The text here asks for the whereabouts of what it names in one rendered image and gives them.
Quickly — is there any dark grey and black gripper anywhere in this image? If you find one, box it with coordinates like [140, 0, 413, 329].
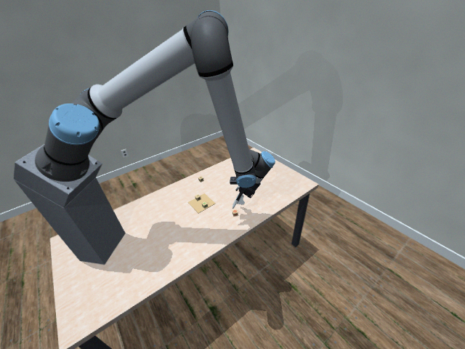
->
[232, 183, 261, 209]

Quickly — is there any tan square mat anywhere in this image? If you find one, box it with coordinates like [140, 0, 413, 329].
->
[188, 193, 215, 213]

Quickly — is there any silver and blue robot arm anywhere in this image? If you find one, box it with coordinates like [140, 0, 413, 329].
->
[35, 10, 275, 188]

